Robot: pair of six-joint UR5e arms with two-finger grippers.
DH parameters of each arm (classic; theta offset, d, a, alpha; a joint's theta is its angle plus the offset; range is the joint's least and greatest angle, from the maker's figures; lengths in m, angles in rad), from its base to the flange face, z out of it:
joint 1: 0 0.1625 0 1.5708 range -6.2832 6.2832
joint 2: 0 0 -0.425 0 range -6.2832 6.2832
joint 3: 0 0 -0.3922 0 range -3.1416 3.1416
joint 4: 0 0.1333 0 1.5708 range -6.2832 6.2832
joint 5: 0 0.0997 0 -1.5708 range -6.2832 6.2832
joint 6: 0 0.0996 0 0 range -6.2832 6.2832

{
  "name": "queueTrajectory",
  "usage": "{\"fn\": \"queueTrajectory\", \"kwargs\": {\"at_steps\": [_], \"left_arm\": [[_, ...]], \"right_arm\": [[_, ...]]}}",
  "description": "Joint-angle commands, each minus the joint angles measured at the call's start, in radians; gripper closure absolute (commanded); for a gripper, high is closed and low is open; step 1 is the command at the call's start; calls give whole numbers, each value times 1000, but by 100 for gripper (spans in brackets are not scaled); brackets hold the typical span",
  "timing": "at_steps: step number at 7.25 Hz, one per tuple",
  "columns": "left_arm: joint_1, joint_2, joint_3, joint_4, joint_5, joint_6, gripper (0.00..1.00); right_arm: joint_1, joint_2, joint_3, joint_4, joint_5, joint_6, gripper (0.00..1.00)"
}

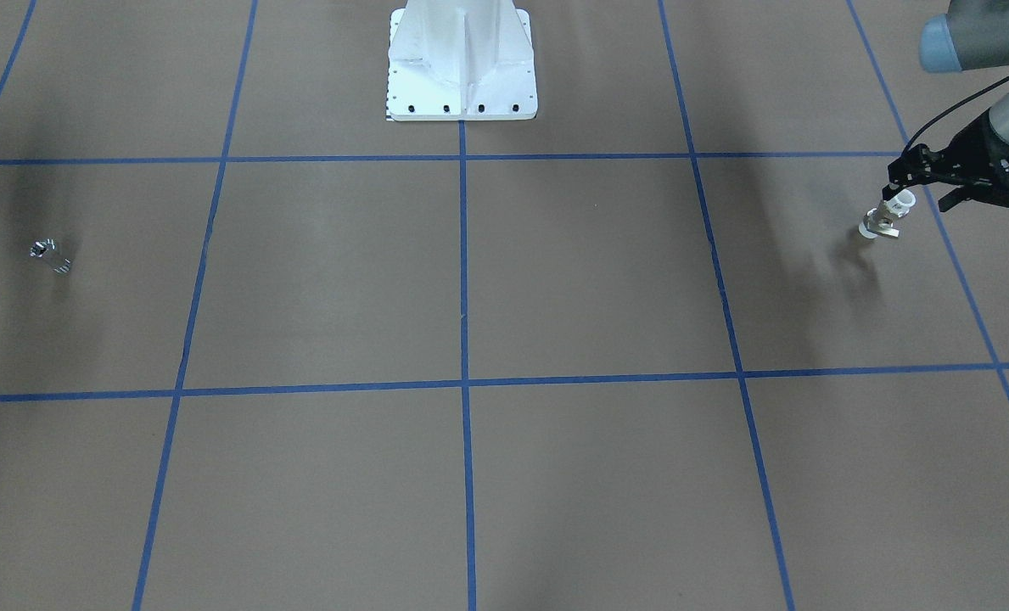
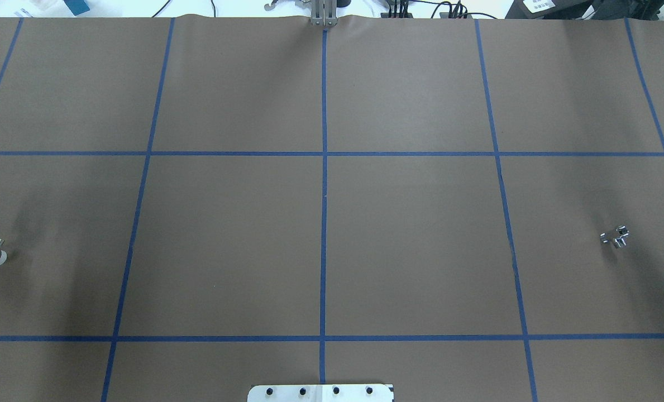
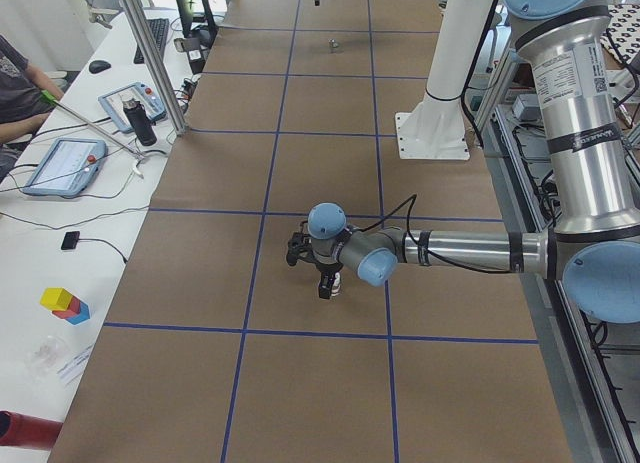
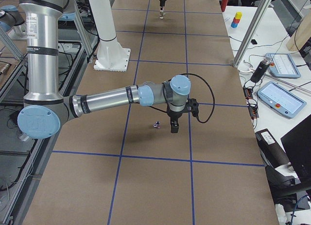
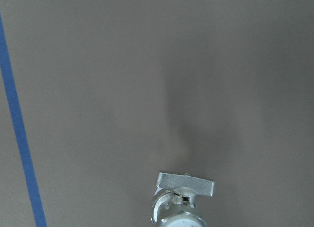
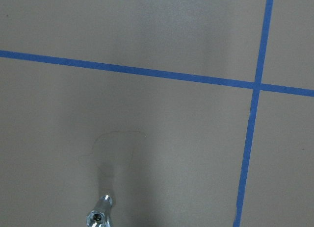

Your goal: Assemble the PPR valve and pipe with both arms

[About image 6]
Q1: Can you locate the small metal pipe fitting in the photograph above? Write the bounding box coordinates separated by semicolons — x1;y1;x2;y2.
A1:
86;195;113;227

